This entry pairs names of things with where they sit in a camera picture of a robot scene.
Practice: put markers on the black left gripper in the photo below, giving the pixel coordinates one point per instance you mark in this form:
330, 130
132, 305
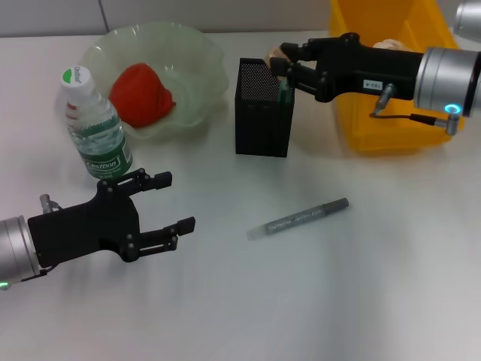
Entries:
82, 233

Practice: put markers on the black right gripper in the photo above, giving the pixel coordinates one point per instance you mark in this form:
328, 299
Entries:
360, 71

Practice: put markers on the beige eraser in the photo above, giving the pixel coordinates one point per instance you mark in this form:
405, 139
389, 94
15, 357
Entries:
273, 53

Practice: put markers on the green utility knife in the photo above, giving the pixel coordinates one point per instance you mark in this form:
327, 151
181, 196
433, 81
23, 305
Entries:
283, 94

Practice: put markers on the clear green-label water bottle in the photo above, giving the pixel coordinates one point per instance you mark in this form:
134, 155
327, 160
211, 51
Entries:
105, 161

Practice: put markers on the white paper ball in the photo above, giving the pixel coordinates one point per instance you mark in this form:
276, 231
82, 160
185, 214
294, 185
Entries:
391, 44

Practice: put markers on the red object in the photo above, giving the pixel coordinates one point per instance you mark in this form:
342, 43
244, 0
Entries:
139, 94

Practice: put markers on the grey marker pen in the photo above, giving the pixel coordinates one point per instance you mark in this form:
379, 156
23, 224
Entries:
293, 220

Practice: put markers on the black mesh pen holder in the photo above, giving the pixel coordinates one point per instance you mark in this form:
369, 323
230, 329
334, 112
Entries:
259, 128

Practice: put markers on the pale green wavy fruit plate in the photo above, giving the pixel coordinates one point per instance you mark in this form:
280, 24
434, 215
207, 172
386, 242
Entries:
188, 52

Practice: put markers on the yellow plastic bin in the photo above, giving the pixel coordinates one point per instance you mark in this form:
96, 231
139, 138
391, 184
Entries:
394, 128

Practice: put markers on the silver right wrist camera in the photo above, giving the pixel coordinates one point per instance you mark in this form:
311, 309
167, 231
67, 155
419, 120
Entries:
469, 19

